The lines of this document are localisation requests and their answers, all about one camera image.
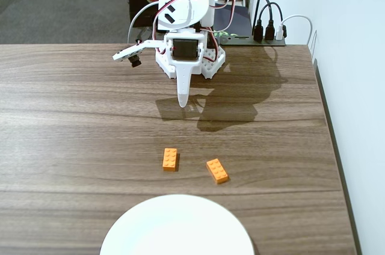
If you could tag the dark navy folder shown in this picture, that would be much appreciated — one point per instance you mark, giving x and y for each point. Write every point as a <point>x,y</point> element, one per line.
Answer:
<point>237,17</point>

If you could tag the black usb hub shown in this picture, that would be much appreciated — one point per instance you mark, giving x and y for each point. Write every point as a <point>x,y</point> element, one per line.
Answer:
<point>240,41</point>

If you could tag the white round plate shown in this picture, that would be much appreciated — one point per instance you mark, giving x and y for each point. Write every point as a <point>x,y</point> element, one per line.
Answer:
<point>177,228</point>

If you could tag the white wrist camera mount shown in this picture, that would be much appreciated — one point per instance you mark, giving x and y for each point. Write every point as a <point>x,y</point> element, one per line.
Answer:
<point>126,52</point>

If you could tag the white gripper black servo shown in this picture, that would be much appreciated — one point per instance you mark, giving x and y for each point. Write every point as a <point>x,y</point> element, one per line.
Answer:
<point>184,51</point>

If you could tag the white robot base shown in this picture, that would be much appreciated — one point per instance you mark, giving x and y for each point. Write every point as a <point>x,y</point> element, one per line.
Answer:
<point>215,62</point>

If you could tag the orange lego block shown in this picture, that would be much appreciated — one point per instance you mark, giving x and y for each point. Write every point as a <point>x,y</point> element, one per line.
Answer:
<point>170,159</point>
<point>217,170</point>

